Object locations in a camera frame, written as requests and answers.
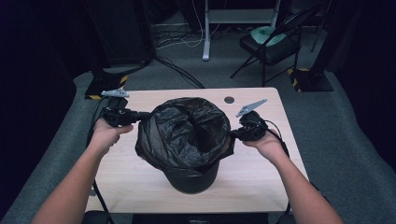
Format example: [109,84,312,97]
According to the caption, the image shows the black flat panel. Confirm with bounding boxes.
[132,213,270,224]

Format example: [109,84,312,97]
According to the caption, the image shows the right hand-held gripper cable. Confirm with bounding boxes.
[264,119,328,224]

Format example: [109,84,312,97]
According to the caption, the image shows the thick black floor cables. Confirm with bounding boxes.
[102,55,206,90]

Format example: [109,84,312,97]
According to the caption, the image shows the person's left hand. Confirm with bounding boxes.
[91,118,134,155]

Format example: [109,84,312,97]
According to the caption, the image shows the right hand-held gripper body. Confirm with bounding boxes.
[235,98,269,142]

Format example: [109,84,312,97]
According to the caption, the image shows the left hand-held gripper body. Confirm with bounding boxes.
[101,88,136,128]

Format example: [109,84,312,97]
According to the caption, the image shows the black mesh trash can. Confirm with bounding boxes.
[162,160,220,194]

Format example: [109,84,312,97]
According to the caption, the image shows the black folding chair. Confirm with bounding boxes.
[230,3,321,88]

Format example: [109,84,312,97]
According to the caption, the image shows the tangle of thin floor cables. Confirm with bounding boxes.
[152,0,225,49]

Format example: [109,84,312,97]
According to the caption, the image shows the black cabinet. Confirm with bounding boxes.
[83,0,155,68]

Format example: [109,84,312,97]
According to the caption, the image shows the person's right hand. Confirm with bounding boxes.
[242,129,289,164]

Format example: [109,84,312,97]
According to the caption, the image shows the hand-held gripper cable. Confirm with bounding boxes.
[264,119,328,224]
[86,97,115,224]

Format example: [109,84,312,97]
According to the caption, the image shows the teal cushion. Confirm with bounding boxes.
[250,25,287,48]

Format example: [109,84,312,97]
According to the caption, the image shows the black plastic trash bag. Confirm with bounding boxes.
[134,96,235,175]

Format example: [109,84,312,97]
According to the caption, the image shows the black stand with striped base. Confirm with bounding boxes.
[287,0,334,93]
[80,0,129,101]

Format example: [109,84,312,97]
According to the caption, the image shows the white metal desk frame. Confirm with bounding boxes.
[202,0,281,62]

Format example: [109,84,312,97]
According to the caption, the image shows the left hand-held gripper cable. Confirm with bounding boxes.
[86,97,115,224]

